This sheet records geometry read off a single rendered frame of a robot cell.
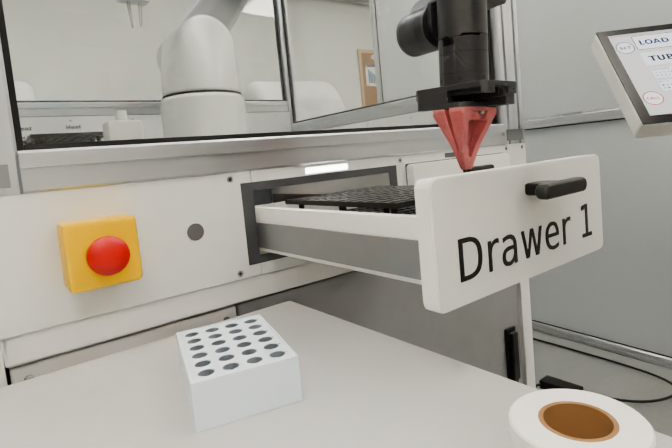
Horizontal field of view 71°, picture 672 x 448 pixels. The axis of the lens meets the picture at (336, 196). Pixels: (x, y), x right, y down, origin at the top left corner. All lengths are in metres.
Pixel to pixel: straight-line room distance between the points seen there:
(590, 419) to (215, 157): 0.50
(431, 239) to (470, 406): 0.13
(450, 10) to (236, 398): 0.45
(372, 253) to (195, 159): 0.28
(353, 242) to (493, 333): 0.66
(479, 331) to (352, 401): 0.68
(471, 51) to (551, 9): 1.88
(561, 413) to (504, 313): 0.81
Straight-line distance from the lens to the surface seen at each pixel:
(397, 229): 0.44
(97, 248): 0.52
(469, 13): 0.58
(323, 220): 0.52
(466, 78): 0.57
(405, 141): 0.84
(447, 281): 0.40
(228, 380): 0.39
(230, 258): 0.65
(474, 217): 0.42
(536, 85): 2.45
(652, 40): 1.40
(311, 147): 0.71
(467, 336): 1.03
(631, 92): 1.25
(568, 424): 0.33
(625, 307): 2.38
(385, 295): 0.84
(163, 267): 0.62
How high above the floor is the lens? 0.95
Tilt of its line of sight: 5 degrees down
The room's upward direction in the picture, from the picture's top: 5 degrees counter-clockwise
